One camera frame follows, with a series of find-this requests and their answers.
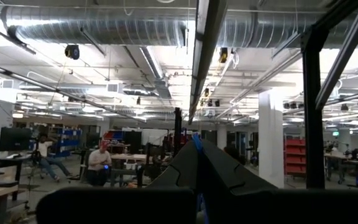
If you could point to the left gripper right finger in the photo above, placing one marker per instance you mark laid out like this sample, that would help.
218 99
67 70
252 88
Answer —
259 205

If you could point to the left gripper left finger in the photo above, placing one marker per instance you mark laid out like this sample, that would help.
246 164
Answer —
120 205

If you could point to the person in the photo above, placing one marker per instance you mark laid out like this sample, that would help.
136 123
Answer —
99 165
47 152

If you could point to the red shelving unit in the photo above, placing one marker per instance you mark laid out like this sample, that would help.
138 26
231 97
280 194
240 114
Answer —
295 157

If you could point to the blue shelving unit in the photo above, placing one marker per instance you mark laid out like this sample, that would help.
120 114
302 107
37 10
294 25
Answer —
68 141

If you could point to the black computer monitor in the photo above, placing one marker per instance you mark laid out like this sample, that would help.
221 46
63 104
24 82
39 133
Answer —
14 139

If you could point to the black round ceiling camera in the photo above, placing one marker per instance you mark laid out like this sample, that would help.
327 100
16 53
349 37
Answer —
72 51

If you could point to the silver ventilation duct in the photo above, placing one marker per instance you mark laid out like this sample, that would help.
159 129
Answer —
104 26

